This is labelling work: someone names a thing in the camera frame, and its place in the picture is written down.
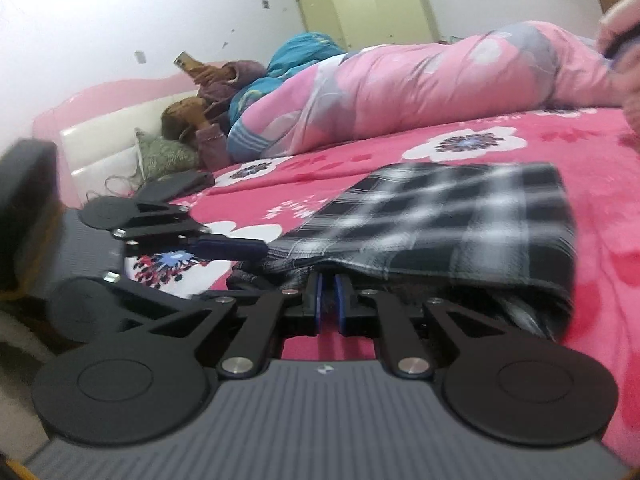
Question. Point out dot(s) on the tan phone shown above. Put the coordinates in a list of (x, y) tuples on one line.
[(186, 61)]

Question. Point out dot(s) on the stack of folded clothes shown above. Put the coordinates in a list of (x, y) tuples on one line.
[(625, 25)]

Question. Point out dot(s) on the green floral pillow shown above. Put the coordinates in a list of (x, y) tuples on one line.
[(165, 155)]

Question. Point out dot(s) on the pink grey floral quilt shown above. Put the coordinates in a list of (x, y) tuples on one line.
[(400, 85)]

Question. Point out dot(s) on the black white plaid pants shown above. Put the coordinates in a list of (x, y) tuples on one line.
[(425, 210)]

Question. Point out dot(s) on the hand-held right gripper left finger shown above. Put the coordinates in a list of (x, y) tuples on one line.
[(317, 302)]

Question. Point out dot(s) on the white pink headboard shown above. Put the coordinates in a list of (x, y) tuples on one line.
[(100, 130)]

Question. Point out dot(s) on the yellow-green wardrobe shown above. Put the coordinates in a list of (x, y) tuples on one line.
[(370, 5)]

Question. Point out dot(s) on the dark grey cloth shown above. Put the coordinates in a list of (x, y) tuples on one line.
[(175, 185)]

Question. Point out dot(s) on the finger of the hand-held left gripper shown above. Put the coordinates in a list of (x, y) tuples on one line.
[(150, 295), (230, 248)]

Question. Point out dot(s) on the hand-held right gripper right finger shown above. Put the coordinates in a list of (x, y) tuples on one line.
[(341, 302)]

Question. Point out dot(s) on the pink floral blanket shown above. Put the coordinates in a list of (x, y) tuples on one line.
[(600, 210)]

